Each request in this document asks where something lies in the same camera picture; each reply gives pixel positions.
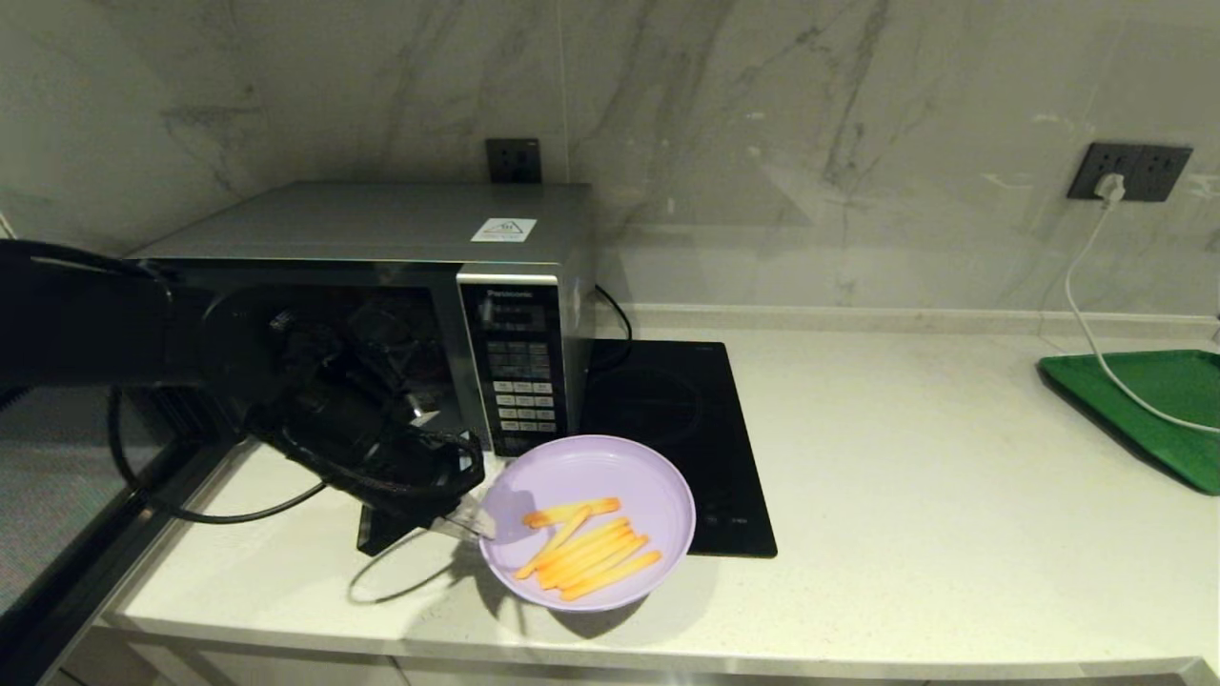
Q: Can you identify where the beige cabinet front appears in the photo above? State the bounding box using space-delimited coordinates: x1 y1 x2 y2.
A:
57 629 1192 686

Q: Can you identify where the purple plastic plate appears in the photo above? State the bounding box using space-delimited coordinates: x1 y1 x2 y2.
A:
479 435 697 613

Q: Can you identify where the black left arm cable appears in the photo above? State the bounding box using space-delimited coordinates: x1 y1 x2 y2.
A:
107 386 487 527

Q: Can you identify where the white charger cable with plug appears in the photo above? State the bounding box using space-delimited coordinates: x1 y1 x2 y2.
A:
1063 174 1220 436

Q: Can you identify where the green plastic tray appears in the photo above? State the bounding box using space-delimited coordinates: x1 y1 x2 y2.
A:
1037 350 1220 496

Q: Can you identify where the wide dark wall socket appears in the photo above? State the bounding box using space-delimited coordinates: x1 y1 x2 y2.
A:
1067 143 1195 203

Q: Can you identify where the silver microwave oven body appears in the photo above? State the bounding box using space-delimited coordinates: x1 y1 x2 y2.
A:
129 181 597 458

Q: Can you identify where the black induction cooktop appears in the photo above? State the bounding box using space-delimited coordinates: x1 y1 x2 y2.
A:
577 339 779 559

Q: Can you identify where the black power cord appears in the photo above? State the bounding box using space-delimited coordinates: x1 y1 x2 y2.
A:
596 284 635 368

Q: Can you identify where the dark glass microwave door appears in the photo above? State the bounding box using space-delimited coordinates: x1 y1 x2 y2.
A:
0 381 239 686

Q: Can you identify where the small dark wall socket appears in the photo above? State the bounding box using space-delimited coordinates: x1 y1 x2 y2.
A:
485 137 542 184

